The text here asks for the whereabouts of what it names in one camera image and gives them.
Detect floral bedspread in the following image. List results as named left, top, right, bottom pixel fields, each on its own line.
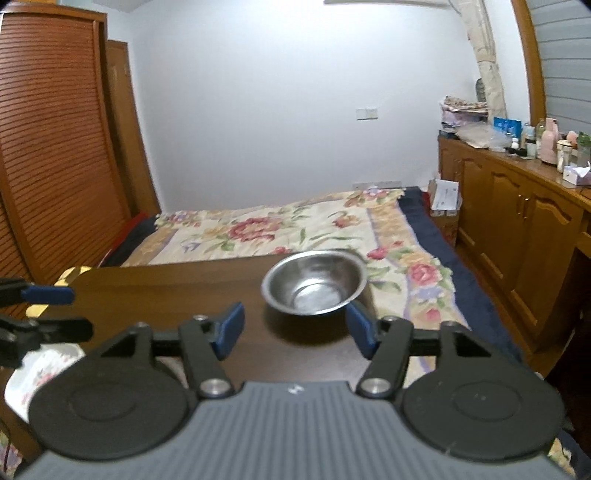
left=120, top=186, right=578, bottom=479

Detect wooden window frame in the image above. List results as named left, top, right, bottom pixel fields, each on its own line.
left=510, top=0, right=548, bottom=126

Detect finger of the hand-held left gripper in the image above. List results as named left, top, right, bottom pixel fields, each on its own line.
left=32, top=316, right=94, bottom=344
left=0, top=277, right=76, bottom=306

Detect blue box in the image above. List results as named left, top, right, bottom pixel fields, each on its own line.
left=493, top=116, right=523, bottom=137

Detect stack of folded fabrics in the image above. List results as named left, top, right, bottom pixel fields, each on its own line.
left=440, top=95, right=489, bottom=131

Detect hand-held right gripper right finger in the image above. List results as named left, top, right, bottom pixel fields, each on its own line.
left=345, top=302, right=498, bottom=400

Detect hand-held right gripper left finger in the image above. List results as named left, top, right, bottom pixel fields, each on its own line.
left=95, top=302, right=245, bottom=400

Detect dark cloth with red edge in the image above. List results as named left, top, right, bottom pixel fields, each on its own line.
left=98, top=212, right=161, bottom=268

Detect clear plastic bag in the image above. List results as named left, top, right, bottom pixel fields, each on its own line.
left=455, top=124, right=509, bottom=151

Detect wooden louvered wardrobe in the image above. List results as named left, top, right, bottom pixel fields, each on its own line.
left=0, top=4, right=163, bottom=289

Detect square floral plate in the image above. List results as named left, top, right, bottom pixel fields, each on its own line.
left=4, top=345, right=89, bottom=418

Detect stainless steel bowl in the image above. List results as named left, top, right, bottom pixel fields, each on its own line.
left=261, top=250, right=369, bottom=316

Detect cardboard box with white envelope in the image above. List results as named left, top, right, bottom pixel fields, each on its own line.
left=427, top=178, right=463, bottom=219

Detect pink bottle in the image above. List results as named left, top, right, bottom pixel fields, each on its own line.
left=540, top=117, right=561, bottom=165

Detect cream patterned curtain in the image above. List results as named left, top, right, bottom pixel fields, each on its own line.
left=450, top=0, right=509, bottom=121

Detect yellow plush toy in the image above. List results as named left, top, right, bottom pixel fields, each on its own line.
left=26, top=266, right=94, bottom=319

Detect white tissue box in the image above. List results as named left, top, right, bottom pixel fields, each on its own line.
left=562, top=166, right=591, bottom=186

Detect wooden sideboard cabinet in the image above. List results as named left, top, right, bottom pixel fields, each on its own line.
left=436, top=136, right=591, bottom=367

